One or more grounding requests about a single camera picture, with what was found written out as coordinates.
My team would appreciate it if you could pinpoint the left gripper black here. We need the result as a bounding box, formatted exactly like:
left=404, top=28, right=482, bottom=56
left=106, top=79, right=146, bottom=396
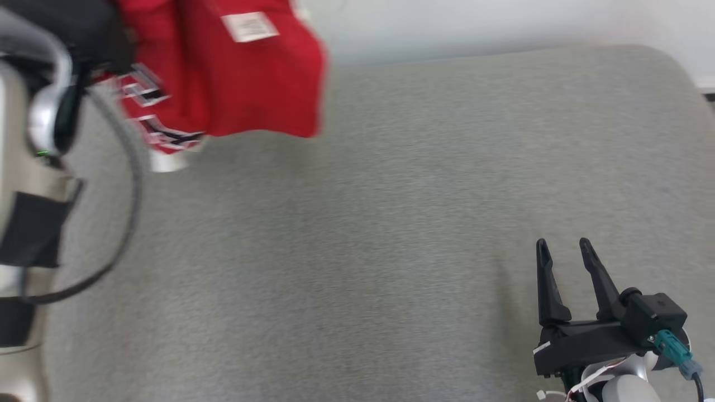
left=0, top=0, right=137, bottom=76

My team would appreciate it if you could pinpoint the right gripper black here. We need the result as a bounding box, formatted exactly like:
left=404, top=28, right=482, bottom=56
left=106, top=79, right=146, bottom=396
left=533, top=237, right=653, bottom=377

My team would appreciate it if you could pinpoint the red jersey with white sleeves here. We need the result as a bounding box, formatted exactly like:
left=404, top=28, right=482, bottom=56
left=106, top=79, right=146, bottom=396
left=92, top=0, right=329, bottom=173

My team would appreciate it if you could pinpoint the right camera cable teal plug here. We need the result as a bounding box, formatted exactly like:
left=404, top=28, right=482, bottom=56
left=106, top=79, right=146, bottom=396
left=648, top=329, right=706, bottom=402

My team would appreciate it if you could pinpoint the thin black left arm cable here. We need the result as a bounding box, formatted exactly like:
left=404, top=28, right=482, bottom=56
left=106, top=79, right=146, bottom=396
left=20, top=84, right=149, bottom=305

